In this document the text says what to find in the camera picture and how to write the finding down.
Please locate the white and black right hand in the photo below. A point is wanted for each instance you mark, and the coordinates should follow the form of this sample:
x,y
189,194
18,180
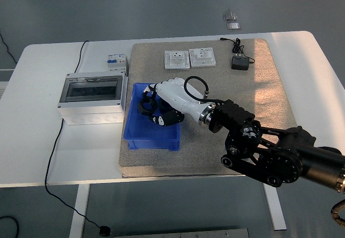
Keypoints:
x,y
178,97

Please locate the black hexagonal nut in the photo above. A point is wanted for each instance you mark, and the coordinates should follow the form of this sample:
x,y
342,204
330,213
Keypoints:
x,y
143,109

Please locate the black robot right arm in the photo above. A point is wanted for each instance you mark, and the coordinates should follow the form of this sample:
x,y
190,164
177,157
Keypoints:
x,y
269,162

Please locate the blue plastic box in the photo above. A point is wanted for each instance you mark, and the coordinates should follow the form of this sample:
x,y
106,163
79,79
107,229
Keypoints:
x,y
151,138

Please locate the white distribution box, clear lid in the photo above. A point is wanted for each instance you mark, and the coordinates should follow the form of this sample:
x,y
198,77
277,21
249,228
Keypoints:
x,y
91,111

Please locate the grey-brown mat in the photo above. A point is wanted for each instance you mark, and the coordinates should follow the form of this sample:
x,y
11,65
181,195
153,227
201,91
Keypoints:
x,y
161,165

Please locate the white and blue circuit breaker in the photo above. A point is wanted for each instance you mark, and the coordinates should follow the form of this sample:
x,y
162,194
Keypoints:
x,y
116,61

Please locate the closed metal floor socket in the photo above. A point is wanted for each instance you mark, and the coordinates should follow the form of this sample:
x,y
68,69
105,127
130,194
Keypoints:
x,y
233,26

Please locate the open metal floor socket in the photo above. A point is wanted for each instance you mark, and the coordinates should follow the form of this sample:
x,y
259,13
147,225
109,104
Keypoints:
x,y
229,14

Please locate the grey metal plate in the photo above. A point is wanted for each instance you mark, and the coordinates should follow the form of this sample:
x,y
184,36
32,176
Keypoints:
x,y
180,234

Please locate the white table leg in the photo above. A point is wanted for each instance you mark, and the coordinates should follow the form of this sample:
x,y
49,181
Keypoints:
x,y
273,208
79,211

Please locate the white wall socket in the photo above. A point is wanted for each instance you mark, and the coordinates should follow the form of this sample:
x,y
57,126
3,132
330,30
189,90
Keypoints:
x,y
202,57
176,60

